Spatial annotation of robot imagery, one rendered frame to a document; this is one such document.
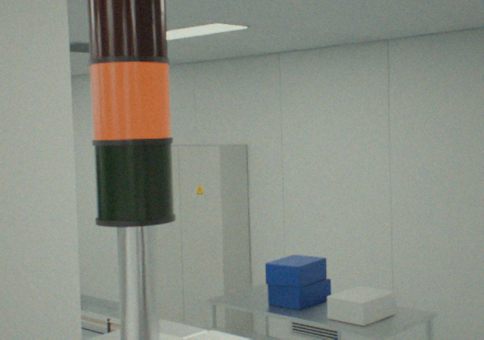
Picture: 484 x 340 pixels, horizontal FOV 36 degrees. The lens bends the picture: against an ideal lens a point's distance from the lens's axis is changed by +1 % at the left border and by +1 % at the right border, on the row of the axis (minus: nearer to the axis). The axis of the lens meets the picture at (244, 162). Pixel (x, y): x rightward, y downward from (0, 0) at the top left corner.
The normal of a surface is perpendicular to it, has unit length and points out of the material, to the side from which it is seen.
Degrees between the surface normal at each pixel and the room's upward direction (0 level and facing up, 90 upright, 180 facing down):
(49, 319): 90
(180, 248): 90
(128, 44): 90
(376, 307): 90
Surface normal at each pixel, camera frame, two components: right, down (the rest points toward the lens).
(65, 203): 0.73, 0.01
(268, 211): -0.68, 0.06
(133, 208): 0.12, 0.05
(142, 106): 0.42, 0.04
